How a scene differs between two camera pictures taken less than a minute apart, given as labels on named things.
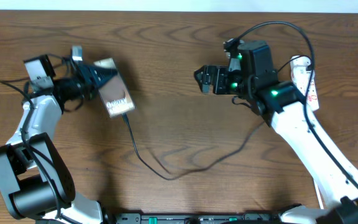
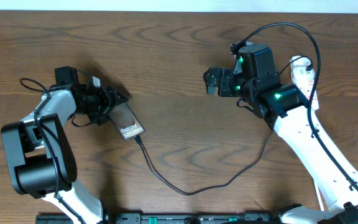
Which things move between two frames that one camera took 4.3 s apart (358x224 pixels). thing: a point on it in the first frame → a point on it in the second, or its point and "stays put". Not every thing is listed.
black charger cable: [192, 174] → [304, 66]
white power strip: [305, 81] stays put
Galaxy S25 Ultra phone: [114, 92] → [126, 121]
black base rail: [192, 218] stays put
